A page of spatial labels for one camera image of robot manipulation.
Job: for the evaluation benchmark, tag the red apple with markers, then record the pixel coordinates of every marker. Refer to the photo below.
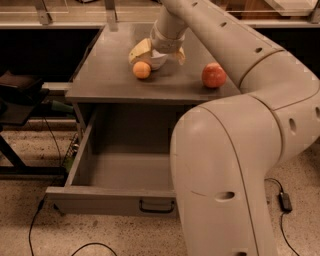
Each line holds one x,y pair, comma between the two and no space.
213,75

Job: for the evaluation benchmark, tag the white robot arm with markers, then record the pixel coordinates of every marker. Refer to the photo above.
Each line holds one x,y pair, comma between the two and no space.
221,150

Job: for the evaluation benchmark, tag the black power adapter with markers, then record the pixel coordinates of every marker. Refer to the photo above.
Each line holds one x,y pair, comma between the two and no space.
285,202

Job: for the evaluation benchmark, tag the grey cabinet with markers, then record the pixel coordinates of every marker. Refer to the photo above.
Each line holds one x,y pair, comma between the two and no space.
106,76

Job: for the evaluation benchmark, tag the small orange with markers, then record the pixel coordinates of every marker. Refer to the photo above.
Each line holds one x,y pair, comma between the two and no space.
141,70

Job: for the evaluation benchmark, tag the grey open top drawer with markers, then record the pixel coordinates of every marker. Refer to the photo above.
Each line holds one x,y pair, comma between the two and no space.
123,158

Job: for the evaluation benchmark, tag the black side table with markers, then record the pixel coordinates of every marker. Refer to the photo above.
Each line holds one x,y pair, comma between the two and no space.
20,146

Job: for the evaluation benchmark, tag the black drawer handle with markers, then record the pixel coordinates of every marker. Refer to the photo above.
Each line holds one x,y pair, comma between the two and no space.
156,207

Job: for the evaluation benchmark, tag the white bowl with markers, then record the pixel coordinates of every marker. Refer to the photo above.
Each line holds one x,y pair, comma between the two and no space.
158,60

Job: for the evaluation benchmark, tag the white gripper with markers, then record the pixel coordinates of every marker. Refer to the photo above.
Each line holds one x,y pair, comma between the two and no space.
165,44

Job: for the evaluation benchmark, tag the metal guard rail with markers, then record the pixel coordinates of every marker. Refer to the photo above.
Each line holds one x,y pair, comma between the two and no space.
255,13

